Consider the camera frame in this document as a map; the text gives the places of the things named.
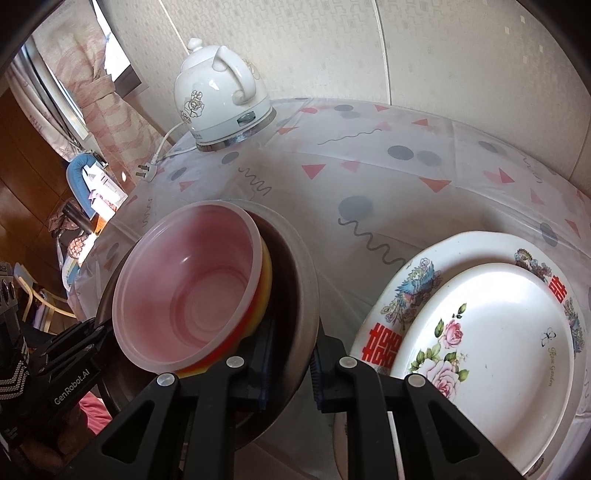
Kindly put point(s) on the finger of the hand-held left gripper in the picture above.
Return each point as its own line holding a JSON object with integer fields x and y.
{"x": 83, "y": 344}

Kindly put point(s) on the black white striped cuff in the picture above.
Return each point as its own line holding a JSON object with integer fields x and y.
{"x": 14, "y": 383}

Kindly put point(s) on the red plastic bowl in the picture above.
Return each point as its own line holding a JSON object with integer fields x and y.
{"x": 184, "y": 286}

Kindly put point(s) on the bird print white plate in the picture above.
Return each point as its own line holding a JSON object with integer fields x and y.
{"x": 415, "y": 286}

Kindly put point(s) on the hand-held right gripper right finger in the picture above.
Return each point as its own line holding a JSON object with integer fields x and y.
{"x": 316, "y": 378}

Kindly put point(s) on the pink striped curtain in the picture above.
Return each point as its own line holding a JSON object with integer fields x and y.
{"x": 101, "y": 92}

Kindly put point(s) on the light wooden chair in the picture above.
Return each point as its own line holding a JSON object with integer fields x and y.
{"x": 32, "y": 300}

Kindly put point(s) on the white floral electric kettle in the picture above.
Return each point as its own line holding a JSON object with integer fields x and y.
{"x": 217, "y": 92}

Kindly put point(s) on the pink clothing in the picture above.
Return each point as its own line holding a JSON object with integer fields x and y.
{"x": 94, "y": 408}

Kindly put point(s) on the patterned white tablecloth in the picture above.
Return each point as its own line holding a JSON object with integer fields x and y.
{"x": 415, "y": 161}

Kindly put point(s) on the stainless steel bowl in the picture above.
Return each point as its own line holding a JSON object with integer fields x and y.
{"x": 295, "y": 295}

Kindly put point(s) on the white power plug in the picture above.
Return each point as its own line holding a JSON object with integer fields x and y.
{"x": 147, "y": 171}

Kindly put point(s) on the blue padded object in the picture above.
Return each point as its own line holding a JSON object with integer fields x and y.
{"x": 76, "y": 177}

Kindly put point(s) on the yellow plastic bowl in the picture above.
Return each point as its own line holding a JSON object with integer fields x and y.
{"x": 268, "y": 277}

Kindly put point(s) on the person's left hand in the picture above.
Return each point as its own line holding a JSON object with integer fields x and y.
{"x": 60, "y": 438}

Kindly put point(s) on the white paper box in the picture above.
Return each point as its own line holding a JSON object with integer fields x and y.
{"x": 108, "y": 191}

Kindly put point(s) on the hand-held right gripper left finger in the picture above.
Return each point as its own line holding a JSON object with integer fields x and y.
{"x": 264, "y": 383}

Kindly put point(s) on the rose print white plate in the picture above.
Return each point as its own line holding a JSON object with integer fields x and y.
{"x": 498, "y": 346}

